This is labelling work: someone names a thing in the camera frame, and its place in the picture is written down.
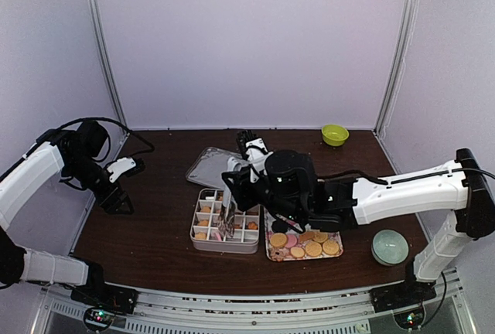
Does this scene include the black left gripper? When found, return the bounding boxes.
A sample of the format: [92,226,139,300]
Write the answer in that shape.
[64,154,134,214]

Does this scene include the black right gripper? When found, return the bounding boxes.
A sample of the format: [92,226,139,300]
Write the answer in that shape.
[222,165,306,225]

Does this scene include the silver serving tongs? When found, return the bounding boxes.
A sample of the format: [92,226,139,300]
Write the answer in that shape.
[217,156,243,239]

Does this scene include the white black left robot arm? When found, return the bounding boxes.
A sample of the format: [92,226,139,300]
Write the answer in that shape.
[1,117,155,312]

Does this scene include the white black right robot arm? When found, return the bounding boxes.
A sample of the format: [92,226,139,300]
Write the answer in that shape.
[222,148,494,312]

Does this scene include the silver tin lid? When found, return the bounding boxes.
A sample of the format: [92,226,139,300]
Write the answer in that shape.
[186,147,244,189]

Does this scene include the grey divided cookie tin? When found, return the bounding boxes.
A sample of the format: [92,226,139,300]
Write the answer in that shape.
[189,189,261,254]

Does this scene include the floral rectangular tray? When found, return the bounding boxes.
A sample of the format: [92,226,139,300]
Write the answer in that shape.
[264,210,343,262]

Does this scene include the lime green bowl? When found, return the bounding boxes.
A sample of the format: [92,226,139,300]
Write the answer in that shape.
[321,124,350,147]

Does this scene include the pale green ceramic bowl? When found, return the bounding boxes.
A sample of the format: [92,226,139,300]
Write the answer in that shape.
[371,230,409,267]

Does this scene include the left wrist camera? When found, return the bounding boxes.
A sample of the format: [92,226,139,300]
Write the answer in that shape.
[106,157,145,183]

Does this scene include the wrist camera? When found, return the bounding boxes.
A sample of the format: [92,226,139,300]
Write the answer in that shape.
[106,157,145,183]
[265,150,317,199]

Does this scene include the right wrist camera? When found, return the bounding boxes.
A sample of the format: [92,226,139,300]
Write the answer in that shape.
[265,150,317,199]

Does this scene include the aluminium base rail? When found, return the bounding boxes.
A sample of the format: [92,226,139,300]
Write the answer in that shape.
[28,268,479,333]

